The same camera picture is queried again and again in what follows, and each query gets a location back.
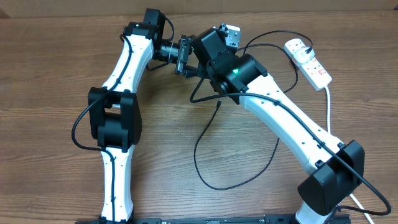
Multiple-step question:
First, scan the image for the white power strip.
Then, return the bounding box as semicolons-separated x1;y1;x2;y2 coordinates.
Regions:
284;39;332;92

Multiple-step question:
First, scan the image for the white power strip cord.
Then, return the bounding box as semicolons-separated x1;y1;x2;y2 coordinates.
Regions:
324;86;376;224

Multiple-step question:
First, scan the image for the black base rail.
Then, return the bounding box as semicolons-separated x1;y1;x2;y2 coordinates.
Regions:
75;214;351;224

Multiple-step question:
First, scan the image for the white charger plug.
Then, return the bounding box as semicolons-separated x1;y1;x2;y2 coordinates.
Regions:
293;47;315;67

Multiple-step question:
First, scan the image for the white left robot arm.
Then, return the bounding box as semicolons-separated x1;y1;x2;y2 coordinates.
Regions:
71;8;197;223

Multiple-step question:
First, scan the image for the black USB charging cable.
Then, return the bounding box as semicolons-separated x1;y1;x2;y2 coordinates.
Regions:
193;30;313;191

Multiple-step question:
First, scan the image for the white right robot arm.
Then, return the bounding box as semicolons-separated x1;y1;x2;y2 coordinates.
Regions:
190;24;368;223

